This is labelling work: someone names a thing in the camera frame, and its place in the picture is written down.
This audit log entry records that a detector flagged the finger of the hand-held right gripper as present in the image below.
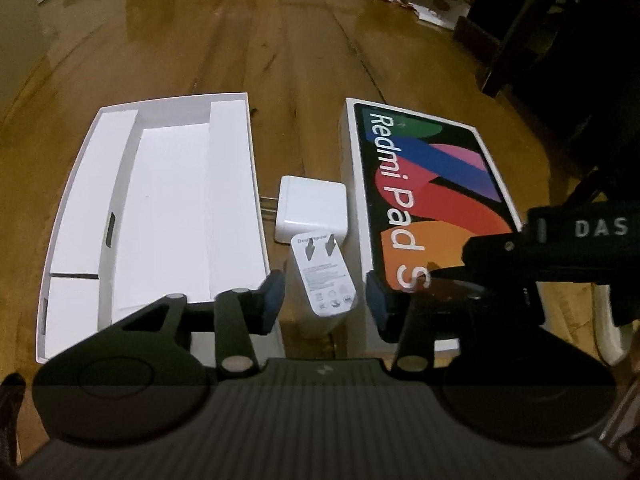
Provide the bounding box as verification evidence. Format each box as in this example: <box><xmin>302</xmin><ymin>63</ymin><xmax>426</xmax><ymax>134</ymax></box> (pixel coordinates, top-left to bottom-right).
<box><xmin>428</xmin><ymin>232</ymin><xmax>547</xmax><ymax>329</ymax></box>

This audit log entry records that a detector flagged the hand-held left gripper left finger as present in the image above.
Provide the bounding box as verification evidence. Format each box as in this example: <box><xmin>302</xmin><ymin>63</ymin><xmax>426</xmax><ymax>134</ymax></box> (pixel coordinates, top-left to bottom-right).
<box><xmin>111</xmin><ymin>270</ymin><xmax>287</xmax><ymax>376</ymax></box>

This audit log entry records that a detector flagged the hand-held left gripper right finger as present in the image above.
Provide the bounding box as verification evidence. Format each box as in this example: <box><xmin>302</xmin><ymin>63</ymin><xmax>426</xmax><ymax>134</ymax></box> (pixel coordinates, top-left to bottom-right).
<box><xmin>364</xmin><ymin>271</ymin><xmax>547</xmax><ymax>377</ymax></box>

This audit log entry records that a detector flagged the small white plug charger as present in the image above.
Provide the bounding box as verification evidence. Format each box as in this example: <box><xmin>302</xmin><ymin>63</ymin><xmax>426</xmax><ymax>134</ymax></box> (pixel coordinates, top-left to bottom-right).
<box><xmin>287</xmin><ymin>232</ymin><xmax>360</xmax><ymax>340</ymax></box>

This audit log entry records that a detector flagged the large white square charger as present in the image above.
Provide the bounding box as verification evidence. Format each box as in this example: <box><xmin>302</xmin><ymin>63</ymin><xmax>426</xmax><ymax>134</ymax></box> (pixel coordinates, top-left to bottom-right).
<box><xmin>257</xmin><ymin>175</ymin><xmax>349</xmax><ymax>246</ymax></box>

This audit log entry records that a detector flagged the colourful printed box lid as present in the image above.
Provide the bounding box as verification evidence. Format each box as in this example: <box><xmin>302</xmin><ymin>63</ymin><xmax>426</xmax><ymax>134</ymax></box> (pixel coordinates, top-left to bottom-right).
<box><xmin>337</xmin><ymin>97</ymin><xmax>525</xmax><ymax>357</ymax></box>

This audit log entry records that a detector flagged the white cardboard box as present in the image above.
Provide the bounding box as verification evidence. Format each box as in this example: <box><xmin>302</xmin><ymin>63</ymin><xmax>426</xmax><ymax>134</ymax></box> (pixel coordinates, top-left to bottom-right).
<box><xmin>36</xmin><ymin>92</ymin><xmax>286</xmax><ymax>365</ymax></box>

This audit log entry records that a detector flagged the wooden desktop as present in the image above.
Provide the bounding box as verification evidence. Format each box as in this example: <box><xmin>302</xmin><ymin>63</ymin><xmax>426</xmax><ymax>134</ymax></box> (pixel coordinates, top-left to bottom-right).
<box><xmin>0</xmin><ymin>0</ymin><xmax>596</xmax><ymax>361</ymax></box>

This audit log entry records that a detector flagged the cream curved object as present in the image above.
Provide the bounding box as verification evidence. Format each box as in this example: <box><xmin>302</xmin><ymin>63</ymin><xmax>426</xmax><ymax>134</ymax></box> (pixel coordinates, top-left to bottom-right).
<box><xmin>592</xmin><ymin>284</ymin><xmax>640</xmax><ymax>367</ymax></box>

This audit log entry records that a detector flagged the dark chair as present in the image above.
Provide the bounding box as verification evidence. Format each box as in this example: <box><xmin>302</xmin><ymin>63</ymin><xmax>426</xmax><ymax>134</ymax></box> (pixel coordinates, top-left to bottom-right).
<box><xmin>452</xmin><ymin>0</ymin><xmax>640</xmax><ymax>211</ymax></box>

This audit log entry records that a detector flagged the white cardboard piece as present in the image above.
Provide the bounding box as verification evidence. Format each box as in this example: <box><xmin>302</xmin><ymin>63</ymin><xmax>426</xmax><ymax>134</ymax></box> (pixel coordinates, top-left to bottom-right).
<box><xmin>411</xmin><ymin>0</ymin><xmax>472</xmax><ymax>31</ymax></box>

